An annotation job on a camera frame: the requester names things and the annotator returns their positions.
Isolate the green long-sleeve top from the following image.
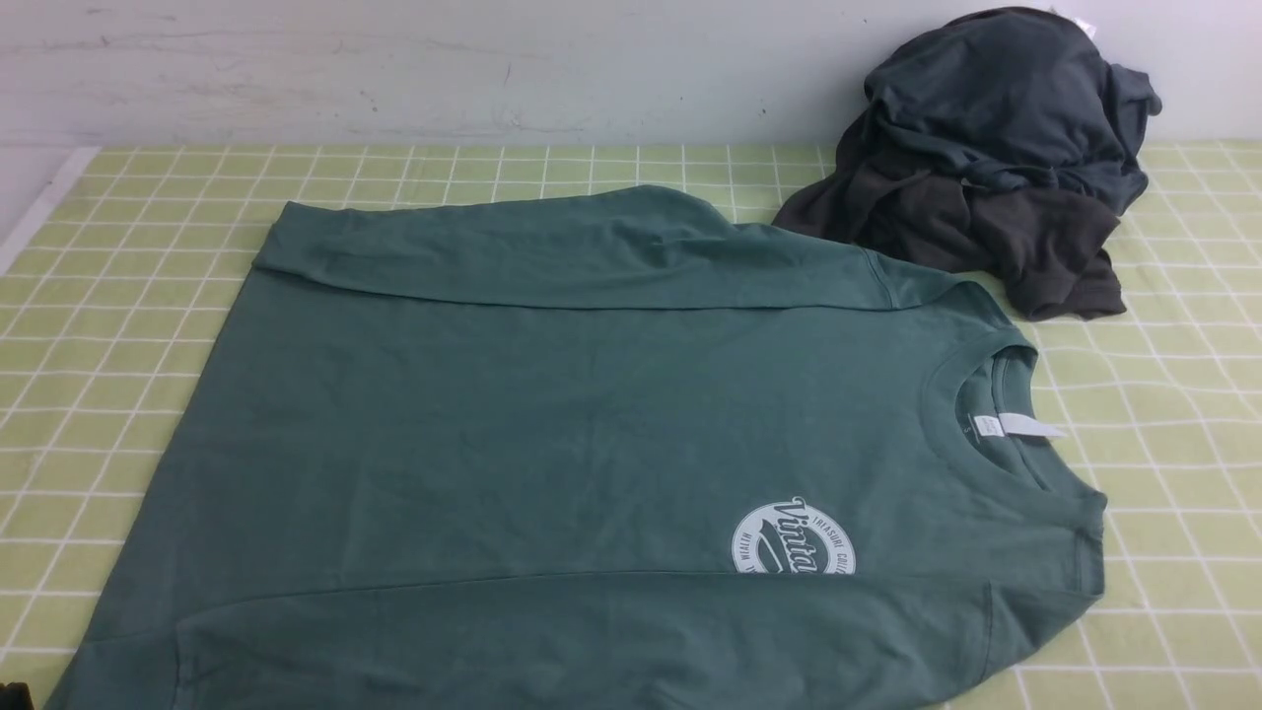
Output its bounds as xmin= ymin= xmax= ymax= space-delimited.
xmin=45 ymin=187 xmax=1107 ymax=709

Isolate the dark grey crumpled garment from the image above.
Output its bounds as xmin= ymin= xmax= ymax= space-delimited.
xmin=772 ymin=119 xmax=1126 ymax=320

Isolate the dark teal crumpled garment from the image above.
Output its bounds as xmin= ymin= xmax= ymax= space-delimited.
xmin=864 ymin=6 xmax=1162 ymax=214

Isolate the green checkered tablecloth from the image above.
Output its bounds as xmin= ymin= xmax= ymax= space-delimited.
xmin=1 ymin=141 xmax=1261 ymax=709

